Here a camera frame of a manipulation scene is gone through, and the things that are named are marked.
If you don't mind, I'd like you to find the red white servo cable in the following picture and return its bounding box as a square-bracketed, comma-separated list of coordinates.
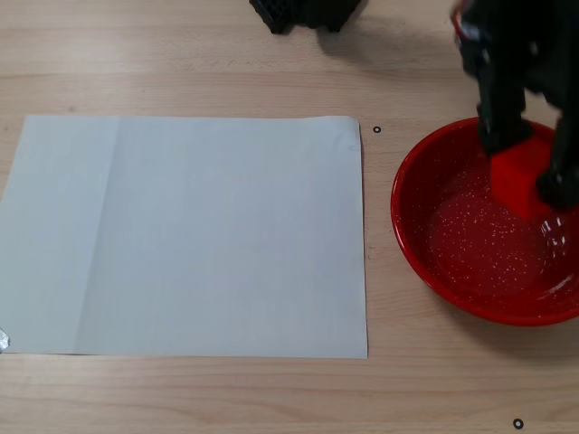
[451, 0, 472, 47]

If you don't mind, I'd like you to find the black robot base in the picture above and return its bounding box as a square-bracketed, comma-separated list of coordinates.
[248, 0, 364, 36]

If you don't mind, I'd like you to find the white paper sheet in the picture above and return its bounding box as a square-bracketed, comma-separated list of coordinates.
[0, 114, 370, 361]

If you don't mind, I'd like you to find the red speckled bowl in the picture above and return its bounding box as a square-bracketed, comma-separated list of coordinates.
[390, 116, 579, 327]

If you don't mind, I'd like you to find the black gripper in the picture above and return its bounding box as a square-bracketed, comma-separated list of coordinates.
[456, 17, 579, 210]

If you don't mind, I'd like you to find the red cube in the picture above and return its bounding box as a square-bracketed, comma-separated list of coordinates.
[489, 135, 560, 222]

